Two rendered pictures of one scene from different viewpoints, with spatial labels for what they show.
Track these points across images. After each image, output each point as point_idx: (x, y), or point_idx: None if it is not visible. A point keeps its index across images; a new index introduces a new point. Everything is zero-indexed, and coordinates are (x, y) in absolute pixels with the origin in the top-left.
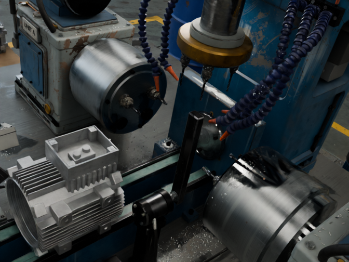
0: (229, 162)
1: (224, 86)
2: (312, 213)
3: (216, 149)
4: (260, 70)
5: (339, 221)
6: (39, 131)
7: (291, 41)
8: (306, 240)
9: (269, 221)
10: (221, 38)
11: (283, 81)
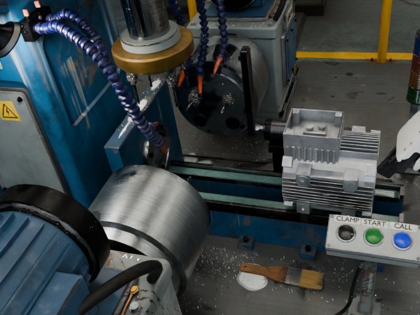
0: (171, 134)
1: (92, 135)
2: (239, 35)
3: (166, 142)
4: (97, 78)
5: (237, 24)
6: None
7: (95, 24)
8: (268, 26)
9: (257, 52)
10: (172, 22)
11: None
